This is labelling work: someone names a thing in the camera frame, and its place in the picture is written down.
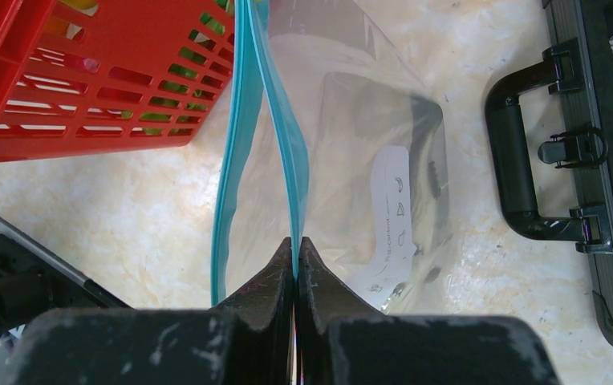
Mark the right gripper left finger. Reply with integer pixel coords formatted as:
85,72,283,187
3,239,293,384

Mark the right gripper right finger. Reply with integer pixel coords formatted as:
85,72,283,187
296,238,559,384

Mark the clear zip top bag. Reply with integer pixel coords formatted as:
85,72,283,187
210,1,453,314

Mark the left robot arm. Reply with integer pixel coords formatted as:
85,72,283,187
0,217,127,341

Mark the red plastic basket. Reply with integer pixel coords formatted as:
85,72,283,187
0,1,235,163

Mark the black poker chip case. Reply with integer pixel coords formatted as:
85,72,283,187
484,1,613,346

